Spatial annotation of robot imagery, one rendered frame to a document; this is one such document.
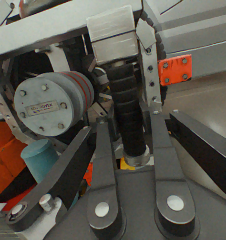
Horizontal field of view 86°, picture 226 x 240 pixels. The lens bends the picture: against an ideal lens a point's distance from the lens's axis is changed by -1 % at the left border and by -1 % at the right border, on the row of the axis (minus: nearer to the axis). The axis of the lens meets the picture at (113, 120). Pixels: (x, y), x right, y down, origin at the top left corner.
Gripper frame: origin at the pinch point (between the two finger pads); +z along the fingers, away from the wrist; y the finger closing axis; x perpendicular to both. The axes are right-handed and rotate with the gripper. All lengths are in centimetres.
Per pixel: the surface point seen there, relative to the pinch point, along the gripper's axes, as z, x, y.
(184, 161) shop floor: 74, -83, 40
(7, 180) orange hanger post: 20, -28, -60
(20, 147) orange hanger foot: 34, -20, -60
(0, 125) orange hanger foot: 33, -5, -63
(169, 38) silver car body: 60, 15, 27
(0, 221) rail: 16, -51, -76
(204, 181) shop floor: 52, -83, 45
